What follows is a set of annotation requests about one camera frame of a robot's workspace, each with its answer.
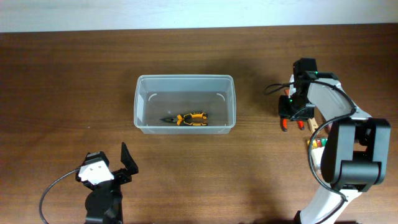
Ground clear box of bits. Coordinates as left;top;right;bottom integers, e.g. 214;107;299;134
307;138;327;174

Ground orange scraper wooden handle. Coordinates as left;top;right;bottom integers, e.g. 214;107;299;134
308;118;319;134

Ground orange bit holder strip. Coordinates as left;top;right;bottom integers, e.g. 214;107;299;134
322;116;331;133

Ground red handled side cutters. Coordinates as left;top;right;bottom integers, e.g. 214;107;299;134
280;90;305;132

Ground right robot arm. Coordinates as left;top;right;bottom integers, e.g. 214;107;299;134
278;58;391;223

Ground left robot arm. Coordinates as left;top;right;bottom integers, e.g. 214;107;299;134
75;143;139;224

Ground clear plastic container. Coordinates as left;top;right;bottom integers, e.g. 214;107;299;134
134;74;236;134

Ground orange black long-nose pliers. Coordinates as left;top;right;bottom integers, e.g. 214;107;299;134
161;112;208;126

